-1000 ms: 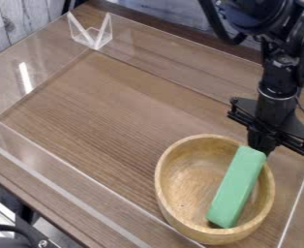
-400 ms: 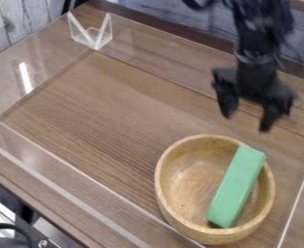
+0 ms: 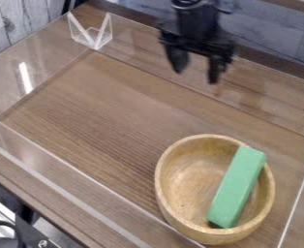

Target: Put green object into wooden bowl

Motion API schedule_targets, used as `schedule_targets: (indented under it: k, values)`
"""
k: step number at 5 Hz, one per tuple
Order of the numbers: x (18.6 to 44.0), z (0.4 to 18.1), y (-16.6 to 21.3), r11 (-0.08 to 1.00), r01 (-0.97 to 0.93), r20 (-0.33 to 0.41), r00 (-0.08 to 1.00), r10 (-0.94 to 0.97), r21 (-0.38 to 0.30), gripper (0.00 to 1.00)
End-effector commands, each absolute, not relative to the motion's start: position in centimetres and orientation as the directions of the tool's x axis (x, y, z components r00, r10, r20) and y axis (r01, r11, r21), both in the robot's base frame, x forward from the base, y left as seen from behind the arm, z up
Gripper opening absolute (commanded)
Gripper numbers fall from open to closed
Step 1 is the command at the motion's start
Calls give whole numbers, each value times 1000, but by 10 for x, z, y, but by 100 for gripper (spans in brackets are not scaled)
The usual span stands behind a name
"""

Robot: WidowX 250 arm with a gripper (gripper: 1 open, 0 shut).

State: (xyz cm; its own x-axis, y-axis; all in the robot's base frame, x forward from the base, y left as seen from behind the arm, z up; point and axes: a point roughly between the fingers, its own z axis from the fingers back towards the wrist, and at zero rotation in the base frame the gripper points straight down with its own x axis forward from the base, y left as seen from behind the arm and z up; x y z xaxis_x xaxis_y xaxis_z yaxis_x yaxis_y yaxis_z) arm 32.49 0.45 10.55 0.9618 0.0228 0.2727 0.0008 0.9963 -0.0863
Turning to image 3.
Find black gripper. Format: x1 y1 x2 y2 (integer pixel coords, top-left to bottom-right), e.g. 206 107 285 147
157 6 236 84

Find green rectangular block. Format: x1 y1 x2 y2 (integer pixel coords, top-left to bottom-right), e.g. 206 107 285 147
205 146 266 229

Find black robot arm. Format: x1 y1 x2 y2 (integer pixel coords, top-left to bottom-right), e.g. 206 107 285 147
157 0 236 84

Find wooden bowl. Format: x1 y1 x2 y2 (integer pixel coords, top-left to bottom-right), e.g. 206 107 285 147
153 134 276 245

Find clear acrylic corner bracket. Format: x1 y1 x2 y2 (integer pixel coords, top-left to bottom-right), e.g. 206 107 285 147
66 13 112 50

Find clear acrylic enclosure wall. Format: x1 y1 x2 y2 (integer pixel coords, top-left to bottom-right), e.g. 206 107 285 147
0 5 304 248

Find black metal table bracket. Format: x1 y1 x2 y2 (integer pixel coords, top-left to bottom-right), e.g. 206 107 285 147
16 216 52 248

